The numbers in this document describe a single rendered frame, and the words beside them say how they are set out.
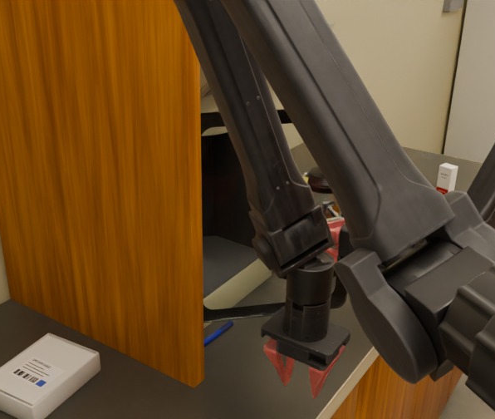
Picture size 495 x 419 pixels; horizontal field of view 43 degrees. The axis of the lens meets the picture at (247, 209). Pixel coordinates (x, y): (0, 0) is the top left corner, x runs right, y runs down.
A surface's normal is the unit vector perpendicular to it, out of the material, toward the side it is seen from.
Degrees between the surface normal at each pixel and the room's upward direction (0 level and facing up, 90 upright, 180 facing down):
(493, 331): 56
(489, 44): 90
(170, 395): 0
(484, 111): 90
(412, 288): 23
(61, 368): 0
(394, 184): 61
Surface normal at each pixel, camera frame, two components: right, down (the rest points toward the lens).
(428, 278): -0.35, -0.77
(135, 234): -0.55, 0.34
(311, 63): 0.16, -0.08
